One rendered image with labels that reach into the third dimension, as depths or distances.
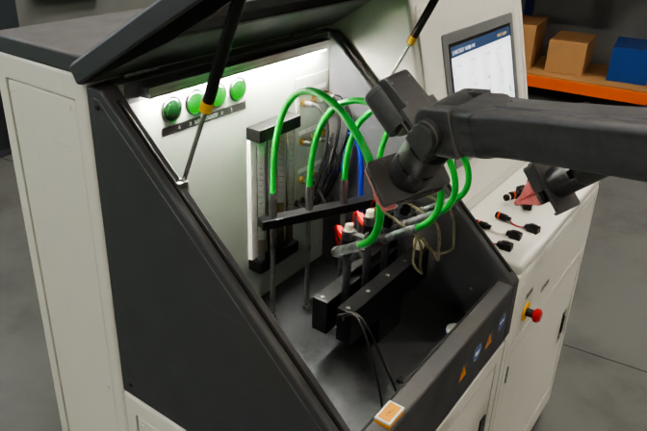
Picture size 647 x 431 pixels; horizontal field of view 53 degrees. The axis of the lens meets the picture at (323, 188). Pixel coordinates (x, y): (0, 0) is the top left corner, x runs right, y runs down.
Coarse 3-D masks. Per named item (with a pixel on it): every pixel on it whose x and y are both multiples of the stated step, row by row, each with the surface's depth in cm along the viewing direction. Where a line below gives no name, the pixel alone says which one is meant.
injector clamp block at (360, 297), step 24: (408, 264) 150; (336, 288) 141; (360, 288) 146; (384, 288) 142; (408, 288) 153; (312, 312) 139; (336, 312) 140; (360, 312) 135; (384, 312) 145; (336, 336) 137; (384, 336) 149
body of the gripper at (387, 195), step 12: (396, 156) 84; (372, 168) 88; (384, 168) 88; (396, 168) 84; (444, 168) 89; (384, 180) 87; (396, 180) 86; (408, 180) 84; (420, 180) 83; (432, 180) 88; (444, 180) 89; (384, 192) 87; (396, 192) 87; (408, 192) 87; (420, 192) 88; (384, 204) 86
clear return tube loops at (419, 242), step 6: (432, 198) 149; (408, 204) 145; (420, 210) 144; (450, 210) 148; (390, 216) 139; (438, 228) 143; (414, 234) 137; (438, 234) 143; (414, 240) 156; (420, 240) 137; (438, 240) 144; (414, 246) 150; (420, 246) 137; (438, 246) 144; (414, 252) 149; (420, 252) 138; (432, 252) 151; (438, 252) 145; (444, 252) 152; (420, 258) 138; (438, 258) 146; (414, 264) 145; (420, 264) 139; (420, 270) 140
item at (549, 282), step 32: (384, 0) 149; (416, 0) 150; (448, 0) 161; (480, 0) 176; (512, 0) 194; (352, 32) 157; (384, 32) 152; (448, 32) 162; (384, 64) 155; (416, 64) 150; (480, 160) 181; (512, 160) 200; (480, 192) 184; (576, 224) 191; (544, 256) 167; (576, 256) 206; (544, 288) 178; (512, 320) 158; (544, 320) 192; (512, 352) 168; (544, 352) 206; (512, 384) 179; (544, 384) 223; (512, 416) 192
